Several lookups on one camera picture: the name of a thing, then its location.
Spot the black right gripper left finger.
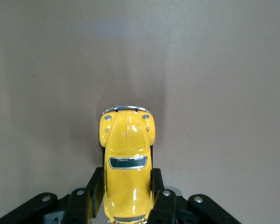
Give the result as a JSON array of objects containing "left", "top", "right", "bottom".
[{"left": 0, "top": 167, "right": 105, "bottom": 224}]

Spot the yellow beetle toy car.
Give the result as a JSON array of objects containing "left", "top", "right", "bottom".
[{"left": 98, "top": 105, "right": 156, "bottom": 224}]

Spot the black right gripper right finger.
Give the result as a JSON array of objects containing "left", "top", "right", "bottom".
[{"left": 149, "top": 168, "right": 243, "bottom": 224}]

